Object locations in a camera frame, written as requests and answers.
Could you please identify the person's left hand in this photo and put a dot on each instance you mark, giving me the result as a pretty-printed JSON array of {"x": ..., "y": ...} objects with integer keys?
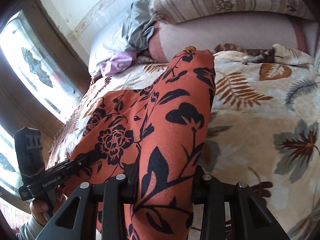
[{"x": 39, "y": 207}]

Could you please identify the pink mauve bed sheet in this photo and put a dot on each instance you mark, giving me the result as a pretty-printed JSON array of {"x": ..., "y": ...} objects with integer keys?
[{"x": 249, "y": 30}]

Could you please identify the cream leaf-pattern blanket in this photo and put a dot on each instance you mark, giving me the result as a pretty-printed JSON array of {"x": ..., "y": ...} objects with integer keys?
[{"x": 263, "y": 129}]

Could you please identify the black camera box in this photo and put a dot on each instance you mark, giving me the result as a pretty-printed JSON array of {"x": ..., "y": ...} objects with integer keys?
[{"x": 28, "y": 147}]

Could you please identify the grey cloth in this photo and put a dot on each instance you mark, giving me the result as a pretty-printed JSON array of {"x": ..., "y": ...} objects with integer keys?
[{"x": 139, "y": 26}]

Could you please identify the purple floral cloth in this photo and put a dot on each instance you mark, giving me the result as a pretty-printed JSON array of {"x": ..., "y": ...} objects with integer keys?
[{"x": 117, "y": 63}]

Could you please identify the light blue pillow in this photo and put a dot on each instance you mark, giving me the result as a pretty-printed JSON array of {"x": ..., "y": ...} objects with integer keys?
[{"x": 114, "y": 38}]

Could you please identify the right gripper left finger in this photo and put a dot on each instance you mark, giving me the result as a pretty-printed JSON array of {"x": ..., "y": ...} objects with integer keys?
[{"x": 77, "y": 218}]

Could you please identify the orange black floral garment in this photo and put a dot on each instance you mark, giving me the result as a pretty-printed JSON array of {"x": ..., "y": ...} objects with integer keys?
[{"x": 162, "y": 127}]

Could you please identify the grey sleeve forearm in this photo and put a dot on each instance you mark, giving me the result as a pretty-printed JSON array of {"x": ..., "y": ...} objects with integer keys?
[{"x": 30, "y": 230}]

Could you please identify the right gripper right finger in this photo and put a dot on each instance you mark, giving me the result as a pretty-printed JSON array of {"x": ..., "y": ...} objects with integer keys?
[{"x": 250, "y": 218}]

